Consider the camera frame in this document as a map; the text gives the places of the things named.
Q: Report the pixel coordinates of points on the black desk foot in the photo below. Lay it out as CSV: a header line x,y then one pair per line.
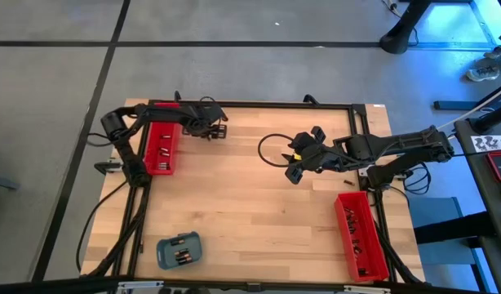
x,y
454,105

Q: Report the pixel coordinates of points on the black corner bracket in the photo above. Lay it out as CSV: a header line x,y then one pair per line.
x,y
359,109

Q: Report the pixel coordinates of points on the black round column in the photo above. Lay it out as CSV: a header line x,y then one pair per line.
x,y
401,36

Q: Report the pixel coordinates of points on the white bracket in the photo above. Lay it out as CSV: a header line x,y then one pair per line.
x,y
140,284
366,290

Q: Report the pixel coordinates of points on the black desk crossbar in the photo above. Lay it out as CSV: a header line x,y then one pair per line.
x,y
450,228

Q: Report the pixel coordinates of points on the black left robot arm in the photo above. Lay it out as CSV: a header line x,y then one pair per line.
x,y
169,112

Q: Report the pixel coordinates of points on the black floor bracket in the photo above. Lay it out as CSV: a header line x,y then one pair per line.
x,y
107,167

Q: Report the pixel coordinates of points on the plain silver battery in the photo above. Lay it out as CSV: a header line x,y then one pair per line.
x,y
165,167

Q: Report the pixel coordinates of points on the black floor tape line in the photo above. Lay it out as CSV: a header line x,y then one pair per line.
x,y
95,90
193,43

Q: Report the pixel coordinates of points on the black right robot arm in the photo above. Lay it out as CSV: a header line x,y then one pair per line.
x,y
397,147

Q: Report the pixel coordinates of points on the black frame post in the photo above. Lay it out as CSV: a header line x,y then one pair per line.
x,y
120,245
393,253

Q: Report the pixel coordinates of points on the red plastic bin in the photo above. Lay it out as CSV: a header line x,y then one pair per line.
x,y
371,245
152,147

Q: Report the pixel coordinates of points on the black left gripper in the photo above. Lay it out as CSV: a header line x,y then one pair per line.
x,y
205,116

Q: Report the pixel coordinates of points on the black desk column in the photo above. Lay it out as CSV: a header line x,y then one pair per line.
x,y
491,118

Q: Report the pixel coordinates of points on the light blue plastic container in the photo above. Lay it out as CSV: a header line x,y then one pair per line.
x,y
165,257

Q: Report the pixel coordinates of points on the white label sticker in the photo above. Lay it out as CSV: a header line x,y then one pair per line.
x,y
489,143

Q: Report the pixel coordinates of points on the copper-top Duracell AA battery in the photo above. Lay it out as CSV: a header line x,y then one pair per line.
x,y
184,256

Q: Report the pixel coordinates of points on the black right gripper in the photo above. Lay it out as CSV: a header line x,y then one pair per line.
x,y
320,157

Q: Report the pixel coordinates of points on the metal bracket plate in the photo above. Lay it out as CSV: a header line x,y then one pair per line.
x,y
362,170

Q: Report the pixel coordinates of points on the black table edge frame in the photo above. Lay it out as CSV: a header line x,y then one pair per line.
x,y
275,104

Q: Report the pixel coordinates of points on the person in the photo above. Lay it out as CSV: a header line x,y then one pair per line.
x,y
485,71

